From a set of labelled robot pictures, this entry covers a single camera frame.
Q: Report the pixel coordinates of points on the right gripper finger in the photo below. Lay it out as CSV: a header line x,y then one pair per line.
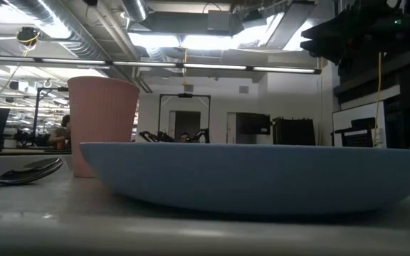
x,y
333,49
333,30

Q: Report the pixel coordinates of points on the blue bowl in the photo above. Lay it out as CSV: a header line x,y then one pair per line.
x,y
255,177

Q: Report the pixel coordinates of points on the pink ribbed cup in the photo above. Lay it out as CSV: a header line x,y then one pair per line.
x,y
102,113

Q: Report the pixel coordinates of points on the black spoon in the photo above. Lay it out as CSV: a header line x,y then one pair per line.
x,y
30,172

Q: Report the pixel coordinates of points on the black background robot arm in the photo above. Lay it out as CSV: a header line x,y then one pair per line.
x,y
201,136
155,137

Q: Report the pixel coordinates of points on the whiteboard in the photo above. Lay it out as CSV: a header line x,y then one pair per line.
x,y
344,119

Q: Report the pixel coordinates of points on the black cabinet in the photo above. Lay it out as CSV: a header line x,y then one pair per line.
x,y
294,131

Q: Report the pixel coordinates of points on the long LED light bar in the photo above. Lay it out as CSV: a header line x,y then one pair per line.
x,y
212,66

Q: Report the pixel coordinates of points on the grey door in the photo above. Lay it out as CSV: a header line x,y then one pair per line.
x,y
187,122

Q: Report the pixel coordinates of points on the person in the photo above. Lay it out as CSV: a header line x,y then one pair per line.
x,y
184,138
61,135

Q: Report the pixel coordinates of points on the grey wall vent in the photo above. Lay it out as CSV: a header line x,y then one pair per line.
x,y
244,89
188,87

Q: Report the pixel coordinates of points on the black wall monitor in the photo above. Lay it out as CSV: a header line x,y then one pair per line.
x,y
253,123

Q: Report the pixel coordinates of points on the rectangular grey duct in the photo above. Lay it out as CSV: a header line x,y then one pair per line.
x,y
190,23

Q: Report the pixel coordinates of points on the black gantry frame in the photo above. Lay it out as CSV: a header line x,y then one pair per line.
x,y
185,95
36,113

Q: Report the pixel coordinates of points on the round silver duct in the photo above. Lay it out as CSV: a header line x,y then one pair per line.
x,y
135,9

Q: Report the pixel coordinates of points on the ribbed silver duct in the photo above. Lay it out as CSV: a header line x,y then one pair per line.
x,y
84,42

